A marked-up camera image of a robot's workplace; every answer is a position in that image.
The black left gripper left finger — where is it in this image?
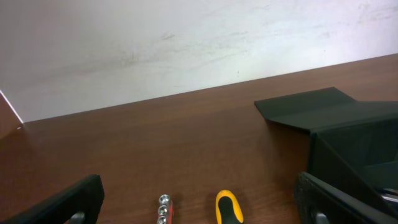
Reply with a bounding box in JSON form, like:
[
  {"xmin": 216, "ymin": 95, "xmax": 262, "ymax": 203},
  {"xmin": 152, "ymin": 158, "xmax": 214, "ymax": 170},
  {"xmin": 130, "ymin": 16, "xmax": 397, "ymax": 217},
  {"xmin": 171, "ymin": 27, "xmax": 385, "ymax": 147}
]
[{"xmin": 3, "ymin": 174, "xmax": 104, "ymax": 224}]

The silver wrench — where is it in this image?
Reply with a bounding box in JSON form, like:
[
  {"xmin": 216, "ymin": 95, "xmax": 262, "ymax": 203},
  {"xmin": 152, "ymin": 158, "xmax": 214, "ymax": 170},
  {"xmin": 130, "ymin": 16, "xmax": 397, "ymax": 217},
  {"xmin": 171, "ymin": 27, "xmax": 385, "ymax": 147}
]
[{"xmin": 377, "ymin": 189, "xmax": 398, "ymax": 204}]

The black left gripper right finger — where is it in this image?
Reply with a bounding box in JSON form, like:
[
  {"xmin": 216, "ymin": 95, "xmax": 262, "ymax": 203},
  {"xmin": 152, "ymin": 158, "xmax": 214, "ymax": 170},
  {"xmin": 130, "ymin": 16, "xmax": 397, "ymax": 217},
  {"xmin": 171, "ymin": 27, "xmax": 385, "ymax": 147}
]
[{"xmin": 294, "ymin": 172, "xmax": 397, "ymax": 224}]

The black open box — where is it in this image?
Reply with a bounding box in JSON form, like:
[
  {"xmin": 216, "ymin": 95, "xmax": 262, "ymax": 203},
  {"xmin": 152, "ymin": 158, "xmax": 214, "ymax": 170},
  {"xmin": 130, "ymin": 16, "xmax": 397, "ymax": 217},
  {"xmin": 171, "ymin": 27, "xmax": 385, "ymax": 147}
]
[{"xmin": 254, "ymin": 87, "xmax": 397, "ymax": 217}]

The yellow black screwdriver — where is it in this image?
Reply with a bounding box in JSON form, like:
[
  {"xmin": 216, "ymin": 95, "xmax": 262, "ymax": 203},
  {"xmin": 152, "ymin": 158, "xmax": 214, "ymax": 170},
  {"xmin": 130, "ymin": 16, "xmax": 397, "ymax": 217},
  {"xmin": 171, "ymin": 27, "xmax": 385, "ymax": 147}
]
[{"xmin": 215, "ymin": 190, "xmax": 244, "ymax": 224}]

